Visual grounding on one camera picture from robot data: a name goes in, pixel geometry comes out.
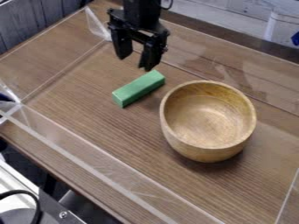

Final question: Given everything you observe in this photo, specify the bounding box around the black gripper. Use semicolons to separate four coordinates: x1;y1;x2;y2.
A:
106;0;169;72

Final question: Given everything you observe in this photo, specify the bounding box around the green rectangular block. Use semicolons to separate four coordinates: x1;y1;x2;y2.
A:
112;70;165;108

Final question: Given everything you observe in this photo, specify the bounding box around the brown wooden bowl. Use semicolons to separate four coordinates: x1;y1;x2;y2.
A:
159;80;257;163

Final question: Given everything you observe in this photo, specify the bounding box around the white container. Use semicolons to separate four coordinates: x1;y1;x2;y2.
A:
264;8;299;49

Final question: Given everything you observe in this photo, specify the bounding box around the blue object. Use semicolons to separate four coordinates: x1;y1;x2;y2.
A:
291;32;299;46

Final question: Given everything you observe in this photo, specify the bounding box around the clear acrylic front barrier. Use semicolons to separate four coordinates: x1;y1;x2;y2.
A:
0;81;224;224

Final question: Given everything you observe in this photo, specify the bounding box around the clear acrylic corner bracket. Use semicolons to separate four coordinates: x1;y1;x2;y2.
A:
84;7;112;41

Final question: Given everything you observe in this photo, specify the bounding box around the grey metal bracket with screw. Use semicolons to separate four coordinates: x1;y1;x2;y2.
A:
38;190;86;224

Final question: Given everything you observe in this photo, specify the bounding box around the black cable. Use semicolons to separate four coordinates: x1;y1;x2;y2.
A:
0;189;42;224

